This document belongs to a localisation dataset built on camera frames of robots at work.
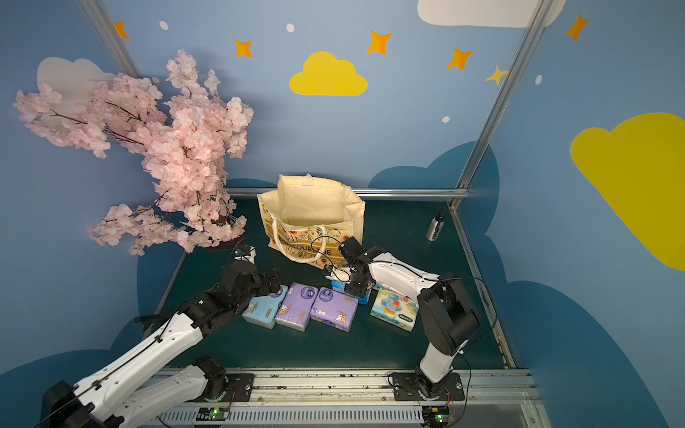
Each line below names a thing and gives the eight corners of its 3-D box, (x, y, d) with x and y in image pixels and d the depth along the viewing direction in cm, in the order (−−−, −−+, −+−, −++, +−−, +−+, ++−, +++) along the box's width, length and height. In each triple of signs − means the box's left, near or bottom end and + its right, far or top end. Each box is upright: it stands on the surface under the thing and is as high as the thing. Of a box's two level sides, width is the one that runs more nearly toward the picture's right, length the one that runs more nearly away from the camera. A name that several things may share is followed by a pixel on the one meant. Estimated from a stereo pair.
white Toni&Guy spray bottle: (426, 246, 111) (435, 226, 100) (423, 233, 115) (431, 212, 105) (436, 246, 111) (446, 226, 100) (433, 233, 115) (442, 212, 105)
